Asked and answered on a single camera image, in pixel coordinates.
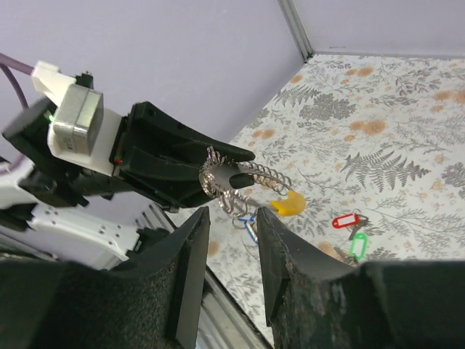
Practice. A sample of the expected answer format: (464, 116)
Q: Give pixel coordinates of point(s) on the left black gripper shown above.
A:
(161, 158)

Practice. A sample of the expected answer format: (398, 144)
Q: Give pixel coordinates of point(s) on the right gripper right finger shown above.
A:
(315, 301)

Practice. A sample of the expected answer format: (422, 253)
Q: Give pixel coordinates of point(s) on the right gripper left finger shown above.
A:
(152, 300)

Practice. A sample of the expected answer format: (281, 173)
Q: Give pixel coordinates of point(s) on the green key tag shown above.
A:
(356, 251)

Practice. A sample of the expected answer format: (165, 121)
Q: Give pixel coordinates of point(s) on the red key tag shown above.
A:
(354, 221)

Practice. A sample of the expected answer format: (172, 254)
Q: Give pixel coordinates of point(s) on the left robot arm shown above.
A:
(46, 199)

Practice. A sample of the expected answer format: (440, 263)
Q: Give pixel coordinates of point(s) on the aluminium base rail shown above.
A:
(222, 323)

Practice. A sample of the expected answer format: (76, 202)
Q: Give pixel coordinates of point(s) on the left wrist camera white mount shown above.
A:
(82, 131)

